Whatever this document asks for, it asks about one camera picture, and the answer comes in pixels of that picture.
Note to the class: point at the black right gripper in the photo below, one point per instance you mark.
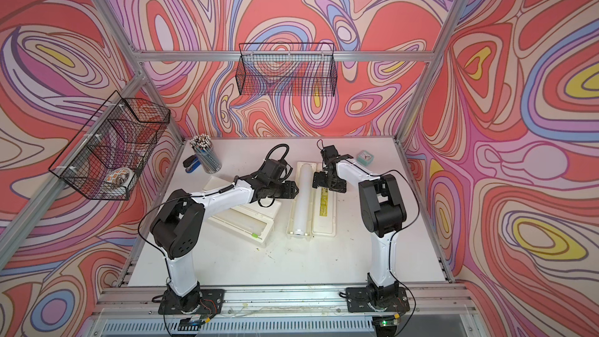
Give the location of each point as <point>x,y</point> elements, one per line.
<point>341,186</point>

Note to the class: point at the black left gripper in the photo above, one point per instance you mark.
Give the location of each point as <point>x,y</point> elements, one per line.
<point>290,191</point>

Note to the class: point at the cream plastic wrap dispenser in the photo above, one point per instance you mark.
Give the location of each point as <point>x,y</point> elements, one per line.
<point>251,222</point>

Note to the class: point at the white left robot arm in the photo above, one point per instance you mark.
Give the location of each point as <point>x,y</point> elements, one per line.
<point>177,226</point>

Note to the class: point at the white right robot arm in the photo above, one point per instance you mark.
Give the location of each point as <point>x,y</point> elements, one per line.
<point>383,213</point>

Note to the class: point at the cup of pencils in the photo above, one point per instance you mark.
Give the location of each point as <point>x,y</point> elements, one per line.
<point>203,147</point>

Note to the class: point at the tape roll in basket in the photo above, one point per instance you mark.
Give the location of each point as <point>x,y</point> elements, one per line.
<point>118,180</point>

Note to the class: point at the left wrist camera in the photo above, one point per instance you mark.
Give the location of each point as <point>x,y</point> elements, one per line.
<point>274,171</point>

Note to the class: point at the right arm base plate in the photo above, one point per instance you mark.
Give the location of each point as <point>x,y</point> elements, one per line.
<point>376,299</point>

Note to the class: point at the black wire basket back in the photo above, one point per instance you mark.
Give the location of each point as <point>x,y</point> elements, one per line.
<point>306,69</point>

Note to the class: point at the black wire basket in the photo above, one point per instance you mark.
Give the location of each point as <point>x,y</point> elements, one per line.
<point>306,69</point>
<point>122,132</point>

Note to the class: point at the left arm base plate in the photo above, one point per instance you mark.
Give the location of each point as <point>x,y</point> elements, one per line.
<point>207,302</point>

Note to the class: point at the black wire basket left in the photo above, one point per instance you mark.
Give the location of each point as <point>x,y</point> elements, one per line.
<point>122,132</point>

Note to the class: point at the aluminium front rail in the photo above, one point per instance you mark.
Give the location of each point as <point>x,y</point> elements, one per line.
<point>428,309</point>

